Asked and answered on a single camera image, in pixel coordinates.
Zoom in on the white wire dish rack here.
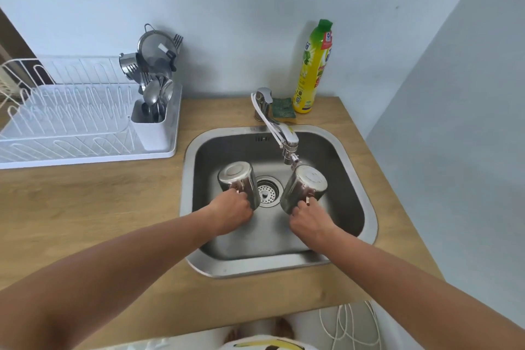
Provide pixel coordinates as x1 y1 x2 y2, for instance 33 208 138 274
0 55 142 164

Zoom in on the person's white yellow shirt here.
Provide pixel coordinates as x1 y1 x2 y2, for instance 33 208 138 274
219 335 319 350

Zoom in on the person's right foot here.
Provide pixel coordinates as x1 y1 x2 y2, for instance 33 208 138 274
274 317 295 340

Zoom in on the steel cup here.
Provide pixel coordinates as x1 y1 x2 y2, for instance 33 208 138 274
119 52 142 80

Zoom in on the stainless steel sink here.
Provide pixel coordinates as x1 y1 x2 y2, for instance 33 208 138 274
179 124 379 279

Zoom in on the steel mug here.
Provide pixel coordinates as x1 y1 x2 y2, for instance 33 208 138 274
217 161 262 211
280 164 329 215

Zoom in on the steel drain strainer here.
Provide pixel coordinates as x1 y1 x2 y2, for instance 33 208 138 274
255 176 284 209

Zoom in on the person's left hand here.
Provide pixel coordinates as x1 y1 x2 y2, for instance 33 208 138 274
204 189 254 237

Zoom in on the person's left forearm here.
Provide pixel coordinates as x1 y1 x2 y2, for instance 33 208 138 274
0 203 224 350

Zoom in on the person's right forearm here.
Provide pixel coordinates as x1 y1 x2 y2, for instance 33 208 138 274
316 226 525 350

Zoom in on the green scrub sponge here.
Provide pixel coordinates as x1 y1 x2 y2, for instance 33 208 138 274
271 97 297 119

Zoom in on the steel mesh strainer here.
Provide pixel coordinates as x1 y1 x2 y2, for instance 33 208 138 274
137 24 178 74

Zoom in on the bunch of steel spoons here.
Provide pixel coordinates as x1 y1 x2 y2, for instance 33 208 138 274
139 72 175 123

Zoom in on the white plastic drain tray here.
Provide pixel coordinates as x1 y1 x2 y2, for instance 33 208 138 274
0 82 183 170

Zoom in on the white cutlery holder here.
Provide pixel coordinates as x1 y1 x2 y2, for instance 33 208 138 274
130 99 173 153

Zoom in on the person's right hand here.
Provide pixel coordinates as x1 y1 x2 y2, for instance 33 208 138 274
288 197 341 246

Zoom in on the yellow dish soap bottle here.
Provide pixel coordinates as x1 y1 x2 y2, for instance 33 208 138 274
293 19 334 114

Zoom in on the chrome faucet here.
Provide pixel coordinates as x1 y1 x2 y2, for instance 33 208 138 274
251 87 301 167

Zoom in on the white cable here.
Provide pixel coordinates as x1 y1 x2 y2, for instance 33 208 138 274
319 301 382 350

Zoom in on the white faucet hose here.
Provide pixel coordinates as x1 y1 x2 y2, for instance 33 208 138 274
251 92 288 148

